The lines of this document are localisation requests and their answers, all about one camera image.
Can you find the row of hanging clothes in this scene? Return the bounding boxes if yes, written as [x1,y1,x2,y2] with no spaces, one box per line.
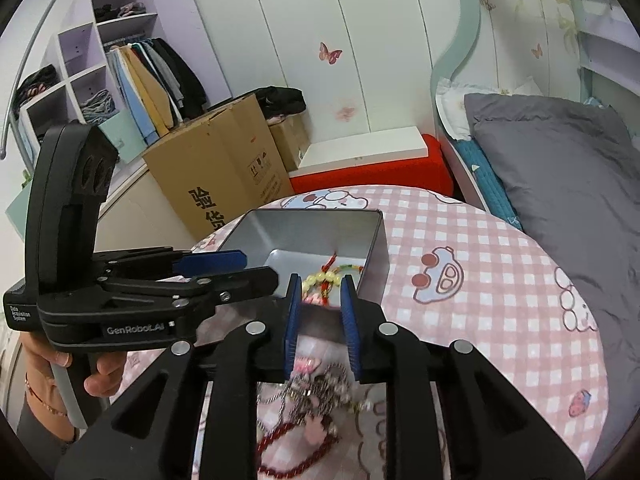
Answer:
[105,37,208,146]

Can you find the purple stepped shelf unit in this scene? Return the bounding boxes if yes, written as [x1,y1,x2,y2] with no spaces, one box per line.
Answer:
[15,0,166,156]

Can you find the pale green bunk bed frame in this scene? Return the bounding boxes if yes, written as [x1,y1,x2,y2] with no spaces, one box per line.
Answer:
[429,0,640,211]

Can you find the white closet doors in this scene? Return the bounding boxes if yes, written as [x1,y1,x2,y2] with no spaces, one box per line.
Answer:
[182,0,461,133]

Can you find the dark folded clothes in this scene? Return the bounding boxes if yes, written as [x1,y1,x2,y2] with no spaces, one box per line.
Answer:
[95,2,147,22]

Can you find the grey duvet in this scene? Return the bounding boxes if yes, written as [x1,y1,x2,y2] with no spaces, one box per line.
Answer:
[462,92,640,476]

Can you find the blue bed mat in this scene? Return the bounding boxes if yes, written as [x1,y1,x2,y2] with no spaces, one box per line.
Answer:
[452,139,526,231]

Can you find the multicoloured small bead bracelet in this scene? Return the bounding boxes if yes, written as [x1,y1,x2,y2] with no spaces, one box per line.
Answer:
[327,255,364,276]

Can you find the white pillow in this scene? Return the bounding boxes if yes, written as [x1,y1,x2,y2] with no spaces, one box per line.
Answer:
[434,76,543,141]

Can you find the teal drawer front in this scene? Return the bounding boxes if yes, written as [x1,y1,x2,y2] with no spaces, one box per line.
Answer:
[5,182,37,233]
[97,110,151,163]

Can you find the small cardboard box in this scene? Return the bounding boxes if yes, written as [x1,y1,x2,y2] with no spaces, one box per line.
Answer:
[267,115,312,173]

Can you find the large cardboard box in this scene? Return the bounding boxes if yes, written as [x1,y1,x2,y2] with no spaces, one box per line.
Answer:
[142,92,296,238]

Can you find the person's left hand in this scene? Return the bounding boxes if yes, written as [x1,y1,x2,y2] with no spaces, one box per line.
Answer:
[22,335,124,402]

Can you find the pale yellow beaded bracelet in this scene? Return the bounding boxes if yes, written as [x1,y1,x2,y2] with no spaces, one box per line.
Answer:
[300,270,346,306]

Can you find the red braided rope bracelet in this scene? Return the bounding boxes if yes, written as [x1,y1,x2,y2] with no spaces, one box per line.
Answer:
[255,417,343,480]

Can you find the black clothes pile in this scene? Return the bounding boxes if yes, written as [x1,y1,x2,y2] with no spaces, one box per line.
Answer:
[255,86,307,118]

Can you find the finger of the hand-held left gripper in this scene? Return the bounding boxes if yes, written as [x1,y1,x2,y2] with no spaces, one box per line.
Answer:
[97,266,280,311]
[92,246,248,281]

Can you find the pink checked cartoon tablecloth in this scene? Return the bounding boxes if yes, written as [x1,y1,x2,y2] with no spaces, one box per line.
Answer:
[125,185,608,480]

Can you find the folded grey blue jeans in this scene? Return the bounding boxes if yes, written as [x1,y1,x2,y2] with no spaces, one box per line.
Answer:
[80,89,117,123]

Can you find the heap of black clothes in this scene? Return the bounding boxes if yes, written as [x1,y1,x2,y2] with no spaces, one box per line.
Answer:
[15,65,58,108]

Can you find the person's left forearm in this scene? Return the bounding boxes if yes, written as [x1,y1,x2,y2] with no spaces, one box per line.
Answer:
[17,385,78,461]

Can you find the red string wrist bracelet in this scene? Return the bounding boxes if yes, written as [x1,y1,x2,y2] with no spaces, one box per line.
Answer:
[25,372,68,417]

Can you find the white board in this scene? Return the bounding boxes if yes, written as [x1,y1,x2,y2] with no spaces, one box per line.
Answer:
[299,126,430,171]

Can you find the white wall shelves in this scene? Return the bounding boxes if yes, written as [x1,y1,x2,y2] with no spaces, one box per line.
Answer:
[570,0,640,106]

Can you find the silver chain necklace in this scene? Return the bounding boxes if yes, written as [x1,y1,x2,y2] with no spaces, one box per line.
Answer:
[257,360,373,426]

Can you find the metal tin box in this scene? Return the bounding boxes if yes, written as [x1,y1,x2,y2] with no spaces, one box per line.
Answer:
[218,208,391,356]

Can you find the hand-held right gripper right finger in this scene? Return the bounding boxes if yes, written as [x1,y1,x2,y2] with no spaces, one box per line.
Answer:
[339,275,587,480]

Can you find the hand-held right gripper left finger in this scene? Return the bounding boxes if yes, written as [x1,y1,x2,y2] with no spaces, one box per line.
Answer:
[52,274,306,480]

